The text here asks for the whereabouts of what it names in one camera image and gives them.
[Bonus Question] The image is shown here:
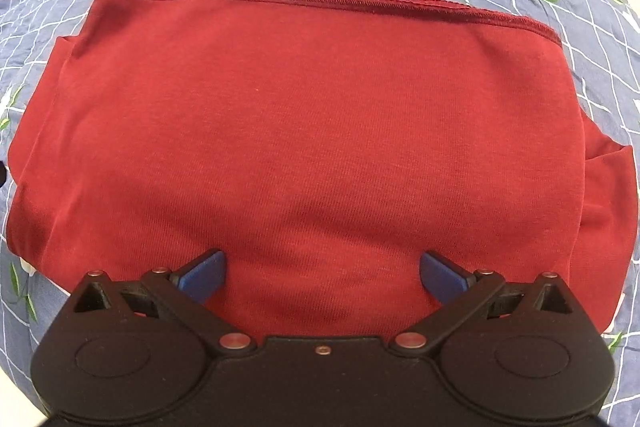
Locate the red long-sleeve sweater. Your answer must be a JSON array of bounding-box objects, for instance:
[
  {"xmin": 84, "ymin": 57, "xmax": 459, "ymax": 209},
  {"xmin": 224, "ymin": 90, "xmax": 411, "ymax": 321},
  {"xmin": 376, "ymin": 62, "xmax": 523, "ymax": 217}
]
[{"xmin": 6, "ymin": 0, "xmax": 638, "ymax": 337}]

